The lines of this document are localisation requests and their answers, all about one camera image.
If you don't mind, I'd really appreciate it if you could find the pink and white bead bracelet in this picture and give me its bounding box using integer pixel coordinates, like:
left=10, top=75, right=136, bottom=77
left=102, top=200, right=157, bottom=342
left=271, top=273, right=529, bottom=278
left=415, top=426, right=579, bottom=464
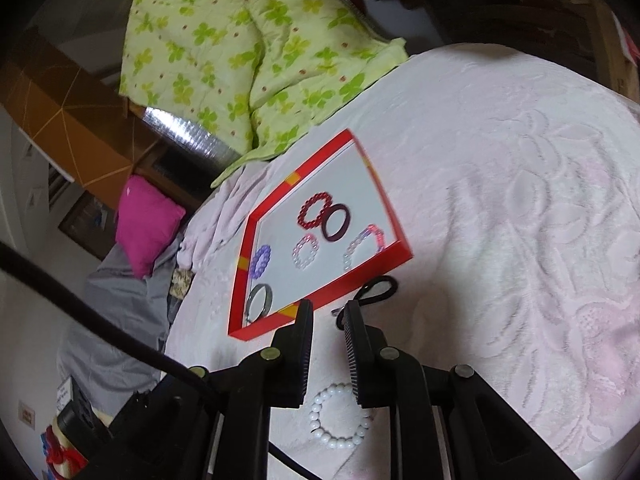
left=342, top=225, right=386, bottom=273

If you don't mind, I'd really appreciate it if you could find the red shallow cardboard box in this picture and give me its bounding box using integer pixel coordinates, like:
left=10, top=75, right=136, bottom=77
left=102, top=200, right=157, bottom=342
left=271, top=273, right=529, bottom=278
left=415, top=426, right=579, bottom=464
left=227, top=129, right=415, bottom=343

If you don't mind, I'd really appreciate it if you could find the silver metal bangle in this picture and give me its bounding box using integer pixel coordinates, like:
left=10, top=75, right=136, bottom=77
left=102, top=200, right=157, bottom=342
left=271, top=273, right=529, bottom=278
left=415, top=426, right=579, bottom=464
left=245, top=282, right=275, bottom=323

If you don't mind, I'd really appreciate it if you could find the black hair tie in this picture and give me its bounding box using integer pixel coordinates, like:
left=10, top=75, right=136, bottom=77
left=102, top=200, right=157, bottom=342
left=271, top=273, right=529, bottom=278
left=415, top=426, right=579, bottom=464
left=330, top=275, right=398, bottom=331

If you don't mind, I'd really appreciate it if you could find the pale pink textured blanket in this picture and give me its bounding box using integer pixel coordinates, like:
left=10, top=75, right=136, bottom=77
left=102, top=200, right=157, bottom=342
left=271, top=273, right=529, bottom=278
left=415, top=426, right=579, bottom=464
left=162, top=42, right=640, bottom=480

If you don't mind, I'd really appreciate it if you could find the green floral quilt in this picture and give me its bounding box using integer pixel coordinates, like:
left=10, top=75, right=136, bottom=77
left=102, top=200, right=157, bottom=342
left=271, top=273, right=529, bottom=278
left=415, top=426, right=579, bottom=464
left=119, top=0, right=408, bottom=188

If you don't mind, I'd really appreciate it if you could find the dark brown bangle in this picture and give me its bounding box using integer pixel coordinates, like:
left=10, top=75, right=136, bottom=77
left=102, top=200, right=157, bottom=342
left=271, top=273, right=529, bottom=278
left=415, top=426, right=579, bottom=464
left=320, top=204, right=351, bottom=242

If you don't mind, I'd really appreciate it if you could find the silver foil mat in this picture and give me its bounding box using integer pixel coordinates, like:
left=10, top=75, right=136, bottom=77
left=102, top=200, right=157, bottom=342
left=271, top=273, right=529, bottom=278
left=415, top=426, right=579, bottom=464
left=142, top=107, right=236, bottom=171

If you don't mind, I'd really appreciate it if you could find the magenta pillow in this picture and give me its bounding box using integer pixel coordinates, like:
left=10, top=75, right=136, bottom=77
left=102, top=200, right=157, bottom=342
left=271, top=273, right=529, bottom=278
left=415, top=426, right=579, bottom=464
left=115, top=175, right=187, bottom=279

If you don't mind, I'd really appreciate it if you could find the red bead bracelet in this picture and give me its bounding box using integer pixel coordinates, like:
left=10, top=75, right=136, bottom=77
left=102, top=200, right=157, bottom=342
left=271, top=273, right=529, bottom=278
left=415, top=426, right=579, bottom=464
left=297, top=192, right=335, bottom=231

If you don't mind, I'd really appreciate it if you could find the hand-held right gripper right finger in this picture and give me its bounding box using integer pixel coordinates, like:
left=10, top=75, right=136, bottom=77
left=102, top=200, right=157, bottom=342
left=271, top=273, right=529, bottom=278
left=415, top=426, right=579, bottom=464
left=344, top=301, right=578, bottom=480

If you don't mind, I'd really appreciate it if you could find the purple bead bracelet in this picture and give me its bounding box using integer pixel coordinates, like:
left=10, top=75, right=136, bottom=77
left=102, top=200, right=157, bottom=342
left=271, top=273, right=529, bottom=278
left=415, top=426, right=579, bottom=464
left=250, top=245, right=272, bottom=278

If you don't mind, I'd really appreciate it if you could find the dark framed picture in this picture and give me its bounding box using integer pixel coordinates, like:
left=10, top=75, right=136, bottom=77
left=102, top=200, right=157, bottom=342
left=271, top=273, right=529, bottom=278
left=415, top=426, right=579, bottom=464
left=57, top=192, right=126, bottom=261

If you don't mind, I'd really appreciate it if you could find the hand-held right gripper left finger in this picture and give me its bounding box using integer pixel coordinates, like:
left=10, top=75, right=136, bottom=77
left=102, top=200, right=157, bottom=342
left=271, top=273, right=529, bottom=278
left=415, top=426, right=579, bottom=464
left=192, top=300, right=314, bottom=480

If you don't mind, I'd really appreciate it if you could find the wooden shelf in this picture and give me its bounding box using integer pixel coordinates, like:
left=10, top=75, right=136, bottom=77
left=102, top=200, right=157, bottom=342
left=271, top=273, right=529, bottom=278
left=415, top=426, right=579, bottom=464
left=540, top=0, right=640, bottom=106

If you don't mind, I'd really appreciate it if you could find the gold patterned cloth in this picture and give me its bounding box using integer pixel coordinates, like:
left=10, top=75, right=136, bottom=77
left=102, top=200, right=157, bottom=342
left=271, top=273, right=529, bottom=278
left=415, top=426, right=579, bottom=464
left=169, top=267, right=194, bottom=301

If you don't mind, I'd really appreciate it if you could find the orange wooden board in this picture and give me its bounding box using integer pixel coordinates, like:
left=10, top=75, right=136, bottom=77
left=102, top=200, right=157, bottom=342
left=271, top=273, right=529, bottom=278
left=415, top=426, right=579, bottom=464
left=0, top=25, right=136, bottom=196

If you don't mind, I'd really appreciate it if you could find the white pearl bead bracelet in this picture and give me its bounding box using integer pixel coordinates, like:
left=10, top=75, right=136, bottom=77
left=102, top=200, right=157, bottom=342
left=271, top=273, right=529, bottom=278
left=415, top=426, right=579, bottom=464
left=307, top=382, right=375, bottom=450

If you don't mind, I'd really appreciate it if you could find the white wall socket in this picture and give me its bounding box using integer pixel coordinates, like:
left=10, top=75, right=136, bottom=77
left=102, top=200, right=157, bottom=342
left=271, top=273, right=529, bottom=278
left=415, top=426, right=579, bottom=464
left=17, top=400, right=37, bottom=431

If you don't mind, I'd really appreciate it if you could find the clear pink bead bracelet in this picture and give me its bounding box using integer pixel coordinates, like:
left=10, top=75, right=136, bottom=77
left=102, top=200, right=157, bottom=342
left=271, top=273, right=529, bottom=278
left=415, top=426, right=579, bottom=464
left=291, top=234, right=320, bottom=271

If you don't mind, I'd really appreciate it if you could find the black cable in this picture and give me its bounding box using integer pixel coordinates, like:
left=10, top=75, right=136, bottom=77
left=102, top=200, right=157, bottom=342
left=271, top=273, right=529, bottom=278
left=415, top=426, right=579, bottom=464
left=0, top=240, right=223, bottom=401

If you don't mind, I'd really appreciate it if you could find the grey blanket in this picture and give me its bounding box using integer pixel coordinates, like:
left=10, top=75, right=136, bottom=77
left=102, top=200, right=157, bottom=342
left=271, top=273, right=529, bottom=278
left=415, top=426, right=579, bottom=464
left=57, top=240, right=183, bottom=396

